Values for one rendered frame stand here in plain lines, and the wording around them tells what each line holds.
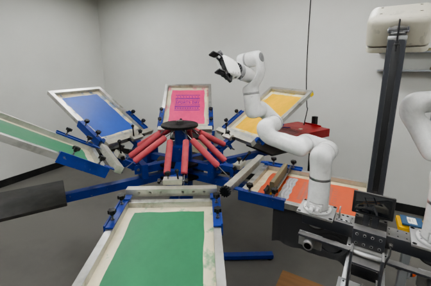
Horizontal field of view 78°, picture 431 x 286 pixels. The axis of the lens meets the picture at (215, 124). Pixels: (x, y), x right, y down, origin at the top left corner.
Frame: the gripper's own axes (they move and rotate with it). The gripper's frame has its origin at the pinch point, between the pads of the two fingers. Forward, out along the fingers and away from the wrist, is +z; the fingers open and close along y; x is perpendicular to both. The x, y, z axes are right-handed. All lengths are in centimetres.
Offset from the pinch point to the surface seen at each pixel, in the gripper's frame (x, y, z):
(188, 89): -143, 98, -149
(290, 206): -24, -67, -67
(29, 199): -149, -17, 29
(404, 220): 23, -92, -95
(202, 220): -58, -60, -26
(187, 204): -70, -49, -30
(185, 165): -82, -21, -48
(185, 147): -83, -6, -54
